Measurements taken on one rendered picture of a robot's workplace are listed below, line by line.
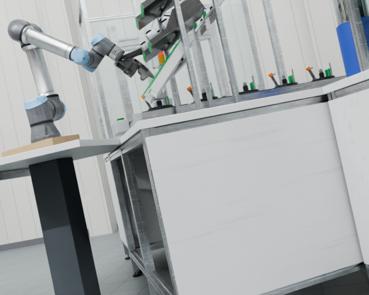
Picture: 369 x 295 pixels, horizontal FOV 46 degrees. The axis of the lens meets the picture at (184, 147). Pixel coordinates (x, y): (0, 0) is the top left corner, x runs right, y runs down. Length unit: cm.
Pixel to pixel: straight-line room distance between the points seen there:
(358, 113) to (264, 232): 53
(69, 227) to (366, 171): 136
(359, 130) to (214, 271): 71
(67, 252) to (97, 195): 320
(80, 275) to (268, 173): 108
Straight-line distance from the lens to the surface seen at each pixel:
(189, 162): 152
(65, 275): 226
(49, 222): 224
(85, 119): 540
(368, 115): 158
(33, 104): 226
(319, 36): 497
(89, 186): 542
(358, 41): 174
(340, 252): 178
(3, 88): 626
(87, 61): 220
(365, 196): 169
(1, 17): 643
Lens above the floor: 70
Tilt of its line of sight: 1 degrees up
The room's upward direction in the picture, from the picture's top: 12 degrees counter-clockwise
